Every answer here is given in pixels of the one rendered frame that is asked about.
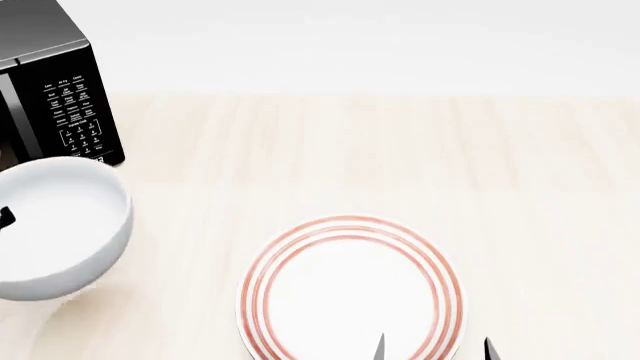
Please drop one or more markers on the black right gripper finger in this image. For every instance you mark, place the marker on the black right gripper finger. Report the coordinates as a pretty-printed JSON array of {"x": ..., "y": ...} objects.
[
  {"x": 491, "y": 350},
  {"x": 380, "y": 348}
]

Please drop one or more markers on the white plate with red rings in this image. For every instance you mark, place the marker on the white plate with red rings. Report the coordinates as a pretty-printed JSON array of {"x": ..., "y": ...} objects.
[{"x": 345, "y": 292}]

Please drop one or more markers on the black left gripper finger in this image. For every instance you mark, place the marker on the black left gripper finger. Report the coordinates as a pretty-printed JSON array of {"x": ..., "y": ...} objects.
[{"x": 6, "y": 217}]

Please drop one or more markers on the white bowl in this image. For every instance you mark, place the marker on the white bowl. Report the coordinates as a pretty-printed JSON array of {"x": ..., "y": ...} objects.
[{"x": 65, "y": 232}]

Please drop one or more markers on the black microwave oven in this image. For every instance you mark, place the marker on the black microwave oven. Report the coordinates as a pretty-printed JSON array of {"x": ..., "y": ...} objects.
[{"x": 60, "y": 105}]

